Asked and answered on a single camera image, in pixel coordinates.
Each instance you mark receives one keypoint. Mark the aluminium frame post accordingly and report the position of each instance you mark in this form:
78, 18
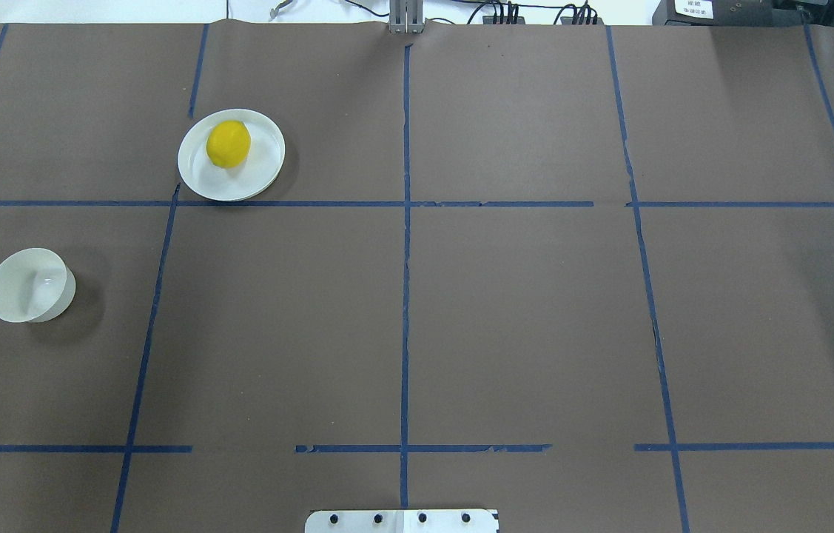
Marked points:
406, 17

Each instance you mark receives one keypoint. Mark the white bowl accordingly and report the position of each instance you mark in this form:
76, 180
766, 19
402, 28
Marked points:
36, 285

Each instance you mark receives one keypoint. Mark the black power box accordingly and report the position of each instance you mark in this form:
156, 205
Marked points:
727, 14

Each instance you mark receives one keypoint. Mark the brown paper table cover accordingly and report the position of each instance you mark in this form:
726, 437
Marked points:
583, 276

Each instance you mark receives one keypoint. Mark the metal base plate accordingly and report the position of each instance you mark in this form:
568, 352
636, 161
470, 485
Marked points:
404, 520

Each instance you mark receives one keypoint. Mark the white plate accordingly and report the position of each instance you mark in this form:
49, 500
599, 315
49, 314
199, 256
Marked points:
258, 171

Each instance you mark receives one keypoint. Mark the yellow lemon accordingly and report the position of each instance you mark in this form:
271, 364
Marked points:
228, 144

